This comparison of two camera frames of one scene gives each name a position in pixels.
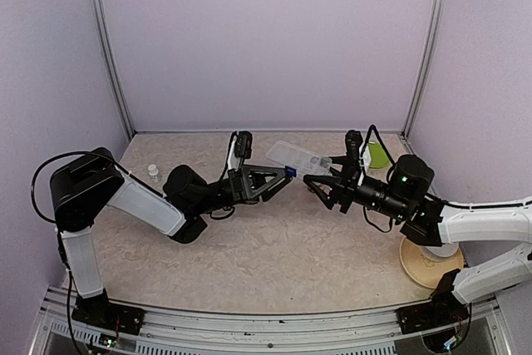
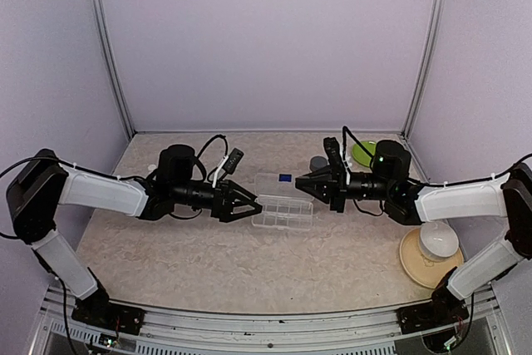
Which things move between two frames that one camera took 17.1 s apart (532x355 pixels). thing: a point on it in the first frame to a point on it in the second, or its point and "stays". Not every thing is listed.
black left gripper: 240,180 to 224,212
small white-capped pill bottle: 153,172 stays
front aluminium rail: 184,332 stays
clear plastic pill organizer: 305,162 to 283,204
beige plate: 425,269 stays
